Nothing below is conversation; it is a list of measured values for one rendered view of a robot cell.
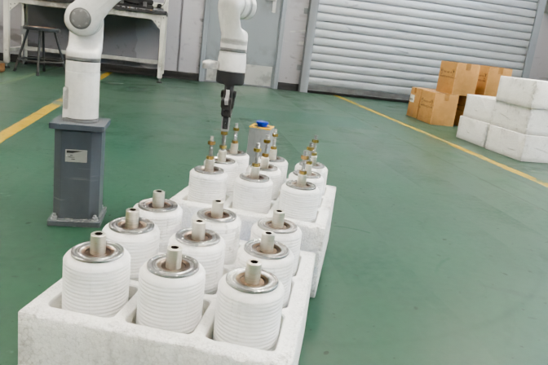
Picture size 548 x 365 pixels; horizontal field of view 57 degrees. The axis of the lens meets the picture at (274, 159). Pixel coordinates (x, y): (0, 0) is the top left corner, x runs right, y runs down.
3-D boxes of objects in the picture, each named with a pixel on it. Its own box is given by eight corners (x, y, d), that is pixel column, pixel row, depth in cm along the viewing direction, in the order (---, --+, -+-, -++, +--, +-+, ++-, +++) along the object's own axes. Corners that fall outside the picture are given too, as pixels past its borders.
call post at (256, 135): (238, 217, 170) (249, 126, 163) (244, 212, 177) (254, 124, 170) (259, 222, 169) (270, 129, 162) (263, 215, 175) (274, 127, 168)
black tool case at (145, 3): (111, 5, 567) (112, -4, 565) (150, 10, 581) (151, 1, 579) (112, 4, 536) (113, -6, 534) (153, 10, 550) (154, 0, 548)
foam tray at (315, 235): (161, 268, 128) (166, 200, 124) (209, 219, 165) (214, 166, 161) (314, 298, 122) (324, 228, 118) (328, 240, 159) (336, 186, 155)
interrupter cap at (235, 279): (219, 290, 70) (219, 285, 69) (232, 267, 77) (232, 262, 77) (273, 300, 69) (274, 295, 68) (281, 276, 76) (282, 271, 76)
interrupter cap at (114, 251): (59, 259, 73) (59, 255, 72) (86, 240, 80) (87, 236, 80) (109, 269, 72) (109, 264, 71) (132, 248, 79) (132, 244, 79)
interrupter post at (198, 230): (188, 240, 85) (190, 222, 84) (192, 235, 87) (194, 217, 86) (202, 243, 84) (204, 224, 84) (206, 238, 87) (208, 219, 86)
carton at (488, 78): (506, 100, 489) (513, 68, 482) (483, 98, 485) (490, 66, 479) (489, 96, 518) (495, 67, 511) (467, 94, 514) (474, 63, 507)
